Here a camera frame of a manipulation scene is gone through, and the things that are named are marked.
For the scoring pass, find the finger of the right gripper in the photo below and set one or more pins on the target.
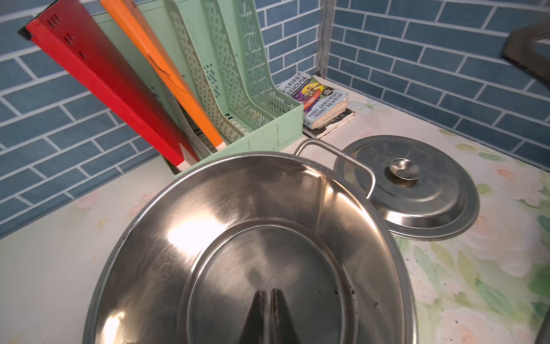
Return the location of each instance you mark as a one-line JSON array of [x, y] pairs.
[[520, 50]]

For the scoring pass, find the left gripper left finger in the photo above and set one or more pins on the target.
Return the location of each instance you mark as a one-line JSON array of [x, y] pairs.
[[254, 329]]

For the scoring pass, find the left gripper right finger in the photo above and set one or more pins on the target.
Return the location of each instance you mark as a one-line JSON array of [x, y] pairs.
[[280, 325]]

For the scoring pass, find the stainless steel stock pot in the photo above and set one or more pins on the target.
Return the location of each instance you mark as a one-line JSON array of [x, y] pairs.
[[187, 267]]

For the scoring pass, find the stainless steel pot lid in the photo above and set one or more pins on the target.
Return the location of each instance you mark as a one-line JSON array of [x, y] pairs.
[[420, 191]]

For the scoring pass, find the dark book underneath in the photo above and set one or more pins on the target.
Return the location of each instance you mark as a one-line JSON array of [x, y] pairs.
[[336, 123]]

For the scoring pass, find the treehouse paperback book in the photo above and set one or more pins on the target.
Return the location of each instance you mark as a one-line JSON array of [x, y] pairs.
[[321, 103]]

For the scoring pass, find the floral table mat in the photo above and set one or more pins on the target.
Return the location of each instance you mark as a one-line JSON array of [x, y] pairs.
[[487, 285]]

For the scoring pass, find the green plastic file organizer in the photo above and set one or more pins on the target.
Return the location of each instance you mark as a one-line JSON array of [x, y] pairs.
[[218, 49]]

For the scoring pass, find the red file folder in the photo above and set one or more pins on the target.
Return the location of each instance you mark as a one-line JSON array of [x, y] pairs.
[[70, 36]]

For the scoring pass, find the orange file folder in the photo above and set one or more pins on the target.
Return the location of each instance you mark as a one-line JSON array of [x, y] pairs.
[[133, 23]]

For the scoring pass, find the right aluminium corner post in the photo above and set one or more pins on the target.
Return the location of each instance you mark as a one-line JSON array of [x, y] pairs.
[[325, 33]]

